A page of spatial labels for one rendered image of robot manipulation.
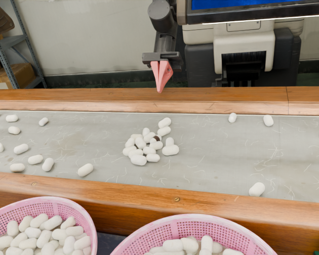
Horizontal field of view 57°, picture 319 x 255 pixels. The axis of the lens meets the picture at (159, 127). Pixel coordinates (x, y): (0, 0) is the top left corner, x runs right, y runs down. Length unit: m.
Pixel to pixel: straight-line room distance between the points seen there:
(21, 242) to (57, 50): 2.66
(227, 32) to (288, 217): 0.83
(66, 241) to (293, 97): 0.62
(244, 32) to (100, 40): 1.90
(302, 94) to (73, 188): 0.60
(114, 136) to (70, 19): 2.27
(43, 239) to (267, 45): 0.96
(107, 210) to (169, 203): 0.12
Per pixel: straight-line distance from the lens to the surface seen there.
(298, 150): 0.68
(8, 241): 0.62
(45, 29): 3.11
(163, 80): 0.80
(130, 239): 0.49
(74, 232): 0.57
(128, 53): 2.85
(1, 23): 0.66
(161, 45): 0.81
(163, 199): 0.54
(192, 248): 0.50
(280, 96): 0.83
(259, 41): 1.18
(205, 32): 1.47
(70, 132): 0.84
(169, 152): 0.65
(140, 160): 0.64
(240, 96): 0.82
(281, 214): 0.52
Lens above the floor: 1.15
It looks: 33 degrees down
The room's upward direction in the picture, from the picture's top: 10 degrees counter-clockwise
